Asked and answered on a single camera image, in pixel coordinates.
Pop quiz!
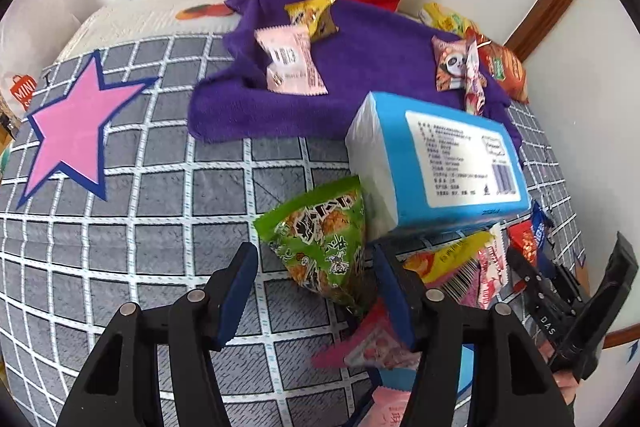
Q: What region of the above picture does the pink paper star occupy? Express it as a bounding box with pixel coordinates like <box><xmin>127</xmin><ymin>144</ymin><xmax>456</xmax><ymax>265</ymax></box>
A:
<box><xmin>15</xmin><ymin>51</ymin><xmax>160</xmax><ymax>210</ymax></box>

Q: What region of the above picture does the brown wooden door frame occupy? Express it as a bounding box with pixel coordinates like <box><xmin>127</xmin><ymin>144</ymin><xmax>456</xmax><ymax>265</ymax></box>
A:
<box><xmin>502</xmin><ymin>0</ymin><xmax>596</xmax><ymax>62</ymax></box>

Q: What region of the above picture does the small red snack packet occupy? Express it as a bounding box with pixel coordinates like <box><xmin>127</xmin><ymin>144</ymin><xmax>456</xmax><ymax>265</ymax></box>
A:
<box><xmin>507</xmin><ymin>222</ymin><xmax>543</xmax><ymax>268</ymax></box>

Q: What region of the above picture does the peach print pink packet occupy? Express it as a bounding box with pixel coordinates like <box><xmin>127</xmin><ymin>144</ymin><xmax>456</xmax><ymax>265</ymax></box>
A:
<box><xmin>370</xmin><ymin>386</ymin><xmax>416</xmax><ymax>427</ymax></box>

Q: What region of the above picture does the panda print snack packet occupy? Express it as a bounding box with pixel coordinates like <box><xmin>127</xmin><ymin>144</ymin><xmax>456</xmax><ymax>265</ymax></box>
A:
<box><xmin>431</xmin><ymin>36</ymin><xmax>481</xmax><ymax>92</ymax></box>

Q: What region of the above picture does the yellow chips bag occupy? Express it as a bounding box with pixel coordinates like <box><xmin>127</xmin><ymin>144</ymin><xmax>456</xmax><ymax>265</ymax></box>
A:
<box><xmin>419</xmin><ymin>3</ymin><xmax>481</xmax><ymax>40</ymax></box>

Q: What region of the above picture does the magenta snack packet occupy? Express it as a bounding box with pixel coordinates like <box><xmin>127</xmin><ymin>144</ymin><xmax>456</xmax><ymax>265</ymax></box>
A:
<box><xmin>312</xmin><ymin>229</ymin><xmax>508</xmax><ymax>373</ymax></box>

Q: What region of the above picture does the yellow snack packet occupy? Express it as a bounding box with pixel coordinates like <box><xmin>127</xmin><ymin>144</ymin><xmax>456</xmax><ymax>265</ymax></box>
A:
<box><xmin>285</xmin><ymin>0</ymin><xmax>340</xmax><ymax>42</ymax></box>

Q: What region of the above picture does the person's right hand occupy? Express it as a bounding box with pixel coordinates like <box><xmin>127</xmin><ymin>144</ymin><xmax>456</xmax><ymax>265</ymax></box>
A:
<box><xmin>540</xmin><ymin>339</ymin><xmax>584</xmax><ymax>408</ymax></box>

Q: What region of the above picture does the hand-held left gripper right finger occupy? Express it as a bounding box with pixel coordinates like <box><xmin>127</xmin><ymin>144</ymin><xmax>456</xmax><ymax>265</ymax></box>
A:
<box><xmin>372</xmin><ymin>244</ymin><xmax>576</xmax><ymax>427</ymax></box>

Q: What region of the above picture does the blue paper star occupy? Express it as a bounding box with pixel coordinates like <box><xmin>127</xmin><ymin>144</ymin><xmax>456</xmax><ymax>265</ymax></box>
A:
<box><xmin>380</xmin><ymin>344</ymin><xmax>476</xmax><ymax>403</ymax></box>

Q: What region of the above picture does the white plastic shopping bag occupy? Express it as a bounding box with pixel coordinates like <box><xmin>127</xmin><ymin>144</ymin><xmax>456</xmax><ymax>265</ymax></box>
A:
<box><xmin>0</xmin><ymin>0</ymin><xmax>88</xmax><ymax>118</ymax></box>

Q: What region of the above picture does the orange chips bag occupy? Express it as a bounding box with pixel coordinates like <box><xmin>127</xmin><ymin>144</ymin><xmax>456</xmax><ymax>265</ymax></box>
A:
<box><xmin>475</xmin><ymin>34</ymin><xmax>530</xmax><ymax>104</ymax></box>

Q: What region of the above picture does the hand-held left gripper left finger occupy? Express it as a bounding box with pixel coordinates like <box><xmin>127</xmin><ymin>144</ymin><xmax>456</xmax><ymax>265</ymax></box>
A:
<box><xmin>55</xmin><ymin>242</ymin><xmax>260</xmax><ymax>427</ymax></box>

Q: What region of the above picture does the long pink candy packet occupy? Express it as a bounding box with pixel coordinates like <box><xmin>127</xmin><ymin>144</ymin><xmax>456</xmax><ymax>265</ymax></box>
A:
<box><xmin>462</xmin><ymin>38</ymin><xmax>488</xmax><ymax>116</ymax></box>

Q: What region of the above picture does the purple towel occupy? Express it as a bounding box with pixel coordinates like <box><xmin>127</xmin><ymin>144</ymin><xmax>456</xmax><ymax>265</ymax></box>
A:
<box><xmin>189</xmin><ymin>0</ymin><xmax>523</xmax><ymax>162</ymax></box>

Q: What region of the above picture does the pale pink snack packet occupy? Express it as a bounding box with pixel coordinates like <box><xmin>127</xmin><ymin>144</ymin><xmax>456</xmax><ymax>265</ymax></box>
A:
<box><xmin>254</xmin><ymin>24</ymin><xmax>329</xmax><ymax>96</ymax></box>

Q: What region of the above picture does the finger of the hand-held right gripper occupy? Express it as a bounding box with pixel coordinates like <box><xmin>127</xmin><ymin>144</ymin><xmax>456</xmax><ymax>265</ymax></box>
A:
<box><xmin>507</xmin><ymin>247</ymin><xmax>592</xmax><ymax>309</ymax></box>
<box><xmin>554</xmin><ymin>233</ymin><xmax>640</xmax><ymax>384</ymax></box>

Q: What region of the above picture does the blue tissue pack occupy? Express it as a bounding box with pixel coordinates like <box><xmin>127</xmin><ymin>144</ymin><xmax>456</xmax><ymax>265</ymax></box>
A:
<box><xmin>345</xmin><ymin>91</ymin><xmax>532</xmax><ymax>240</ymax></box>

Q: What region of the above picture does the green snack packet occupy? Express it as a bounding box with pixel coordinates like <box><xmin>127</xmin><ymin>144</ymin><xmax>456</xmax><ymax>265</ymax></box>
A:
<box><xmin>252</xmin><ymin>175</ymin><xmax>368</xmax><ymax>315</ymax></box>

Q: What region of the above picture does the grey checkered bedsheet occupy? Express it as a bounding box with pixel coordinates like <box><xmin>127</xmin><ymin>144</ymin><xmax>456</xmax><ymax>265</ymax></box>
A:
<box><xmin>0</xmin><ymin>34</ymin><xmax>591</xmax><ymax>427</ymax></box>

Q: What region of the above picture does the blue snack packet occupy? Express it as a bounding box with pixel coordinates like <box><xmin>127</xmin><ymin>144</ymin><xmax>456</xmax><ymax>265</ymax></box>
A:
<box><xmin>530</xmin><ymin>202</ymin><xmax>553</xmax><ymax>248</ymax></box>

